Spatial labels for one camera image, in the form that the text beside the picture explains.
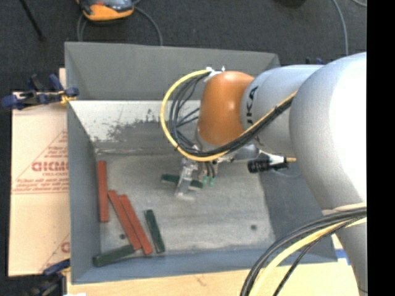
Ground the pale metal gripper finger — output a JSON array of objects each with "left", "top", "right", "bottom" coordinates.
[
  {"left": 181, "top": 163, "right": 199, "bottom": 182},
  {"left": 174, "top": 177, "right": 195, "bottom": 200}
]

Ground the dark green block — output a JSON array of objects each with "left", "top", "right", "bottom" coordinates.
[
  {"left": 143, "top": 208, "right": 166, "bottom": 254},
  {"left": 160, "top": 173, "right": 204, "bottom": 192},
  {"left": 92, "top": 244, "right": 136, "bottom": 268}
]

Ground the grey metal bin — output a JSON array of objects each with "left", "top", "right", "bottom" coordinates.
[{"left": 64, "top": 41, "right": 339, "bottom": 285}]

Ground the red-brown flat block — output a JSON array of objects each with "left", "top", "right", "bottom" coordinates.
[
  {"left": 96, "top": 160, "right": 110, "bottom": 223},
  {"left": 107, "top": 189, "right": 143, "bottom": 252},
  {"left": 118, "top": 194, "right": 154, "bottom": 257}
]

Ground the brown cardboard board red print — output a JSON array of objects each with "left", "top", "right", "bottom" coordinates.
[{"left": 7, "top": 67, "right": 71, "bottom": 277}]

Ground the black cylinder on white bracket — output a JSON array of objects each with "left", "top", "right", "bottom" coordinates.
[{"left": 247, "top": 151, "right": 297, "bottom": 175}]

